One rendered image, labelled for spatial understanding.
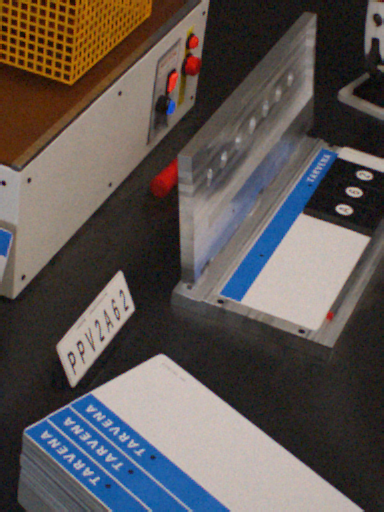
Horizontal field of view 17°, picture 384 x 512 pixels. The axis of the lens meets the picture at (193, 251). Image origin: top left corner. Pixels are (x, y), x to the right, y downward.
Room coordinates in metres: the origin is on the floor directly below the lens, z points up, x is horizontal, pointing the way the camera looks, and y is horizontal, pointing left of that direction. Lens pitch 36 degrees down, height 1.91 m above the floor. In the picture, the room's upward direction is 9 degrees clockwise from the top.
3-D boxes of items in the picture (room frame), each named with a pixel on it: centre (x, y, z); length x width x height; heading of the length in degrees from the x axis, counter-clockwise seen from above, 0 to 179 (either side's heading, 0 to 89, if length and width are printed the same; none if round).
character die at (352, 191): (1.52, -0.21, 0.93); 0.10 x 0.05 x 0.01; 72
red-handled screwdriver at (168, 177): (1.56, 0.03, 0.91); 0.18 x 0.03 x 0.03; 158
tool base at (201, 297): (1.43, -0.15, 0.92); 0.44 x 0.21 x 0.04; 162
